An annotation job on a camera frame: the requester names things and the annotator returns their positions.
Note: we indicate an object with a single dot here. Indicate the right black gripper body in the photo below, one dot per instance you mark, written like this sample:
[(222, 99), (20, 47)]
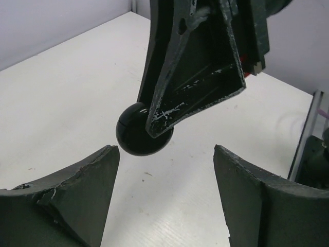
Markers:
[(228, 38)]

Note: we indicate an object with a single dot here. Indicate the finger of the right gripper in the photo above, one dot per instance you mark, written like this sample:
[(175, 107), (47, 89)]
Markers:
[(168, 39), (205, 92)]

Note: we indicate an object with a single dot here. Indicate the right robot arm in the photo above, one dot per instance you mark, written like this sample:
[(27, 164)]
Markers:
[(280, 7)]

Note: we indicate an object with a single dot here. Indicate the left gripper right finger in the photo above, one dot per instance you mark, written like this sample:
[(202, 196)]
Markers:
[(264, 209)]

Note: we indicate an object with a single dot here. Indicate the black round charging case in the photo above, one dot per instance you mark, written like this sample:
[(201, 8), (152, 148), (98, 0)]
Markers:
[(131, 133)]

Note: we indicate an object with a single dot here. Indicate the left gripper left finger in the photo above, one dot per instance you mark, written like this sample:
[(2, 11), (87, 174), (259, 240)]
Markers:
[(66, 208)]

